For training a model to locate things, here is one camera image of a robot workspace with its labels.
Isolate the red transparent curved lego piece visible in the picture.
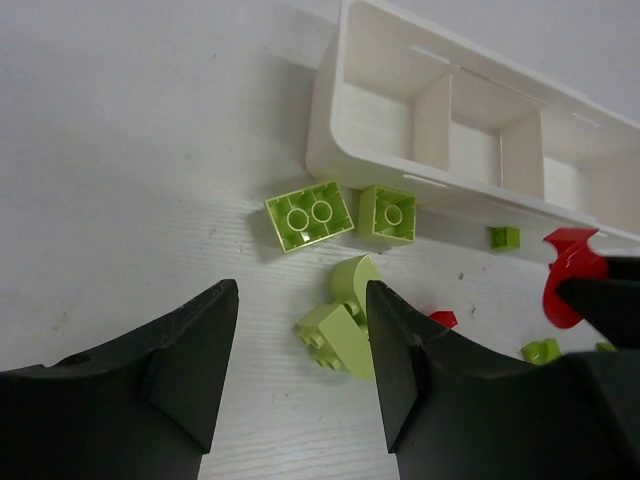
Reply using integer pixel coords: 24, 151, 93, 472
542, 227, 610, 330

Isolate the white divided sorting tray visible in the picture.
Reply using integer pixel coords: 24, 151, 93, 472
306, 1, 639, 262

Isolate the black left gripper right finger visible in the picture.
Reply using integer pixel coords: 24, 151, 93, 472
367, 281, 639, 479

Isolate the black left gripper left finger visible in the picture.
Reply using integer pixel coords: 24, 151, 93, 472
1, 279, 239, 479

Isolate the light green curved lego brick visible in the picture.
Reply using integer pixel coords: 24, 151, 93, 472
329, 255, 382, 324

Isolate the light green 2x3 lego brick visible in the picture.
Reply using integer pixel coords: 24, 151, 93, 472
264, 181, 354, 253

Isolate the light green 2x2 lego brick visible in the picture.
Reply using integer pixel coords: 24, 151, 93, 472
357, 185, 417, 247

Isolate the red lego piece upper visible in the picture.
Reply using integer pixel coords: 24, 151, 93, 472
429, 310, 458, 329

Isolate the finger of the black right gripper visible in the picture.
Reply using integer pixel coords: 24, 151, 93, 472
555, 256, 639, 350

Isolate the light green sloped lego brick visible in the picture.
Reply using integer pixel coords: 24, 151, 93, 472
296, 304, 375, 380

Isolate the small green lego brick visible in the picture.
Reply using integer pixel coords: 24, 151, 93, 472
596, 342, 616, 352
489, 226, 521, 252
521, 338, 562, 365

